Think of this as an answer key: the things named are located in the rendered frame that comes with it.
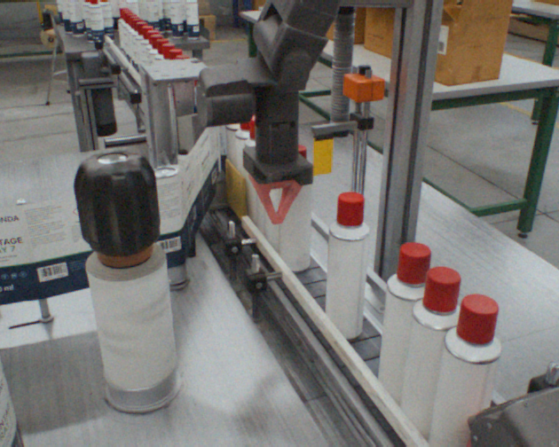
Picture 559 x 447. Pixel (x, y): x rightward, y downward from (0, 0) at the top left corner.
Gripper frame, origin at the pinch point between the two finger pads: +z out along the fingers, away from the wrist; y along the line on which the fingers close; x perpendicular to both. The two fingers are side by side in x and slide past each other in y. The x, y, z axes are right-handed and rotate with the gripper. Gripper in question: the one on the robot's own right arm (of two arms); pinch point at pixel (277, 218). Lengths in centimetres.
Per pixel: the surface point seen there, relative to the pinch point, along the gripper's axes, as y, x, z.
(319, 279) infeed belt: -2.5, 8.1, 13.6
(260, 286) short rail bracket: -0.8, -2.4, 11.3
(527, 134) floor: -241, 282, 99
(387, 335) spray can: 24.6, 3.4, 3.6
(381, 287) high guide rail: 13.5, 9.2, 5.5
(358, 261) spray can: 13.1, 5.8, 1.0
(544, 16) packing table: -264, 299, 24
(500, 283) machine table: 2.9, 39.9, 18.6
